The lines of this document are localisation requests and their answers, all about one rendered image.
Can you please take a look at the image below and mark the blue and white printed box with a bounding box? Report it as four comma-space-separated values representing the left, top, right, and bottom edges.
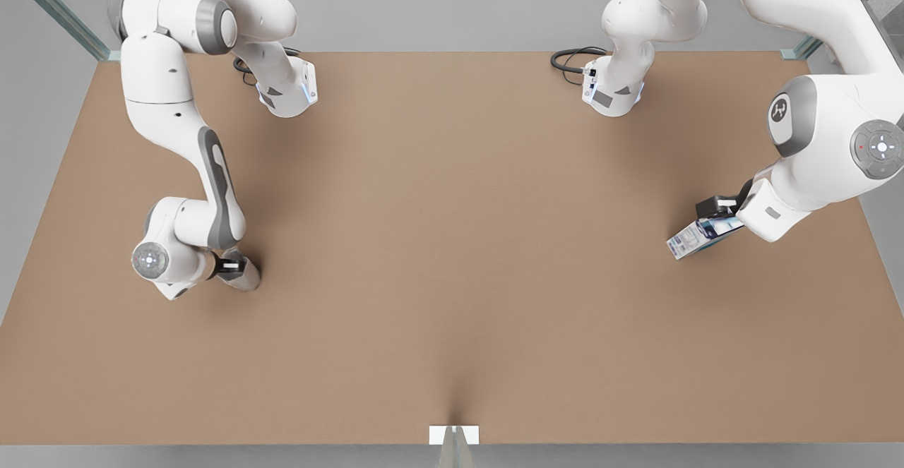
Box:
666, 215, 747, 261

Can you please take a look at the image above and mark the black cable loop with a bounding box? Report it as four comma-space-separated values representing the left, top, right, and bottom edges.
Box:
550, 46, 610, 88
232, 47, 304, 88

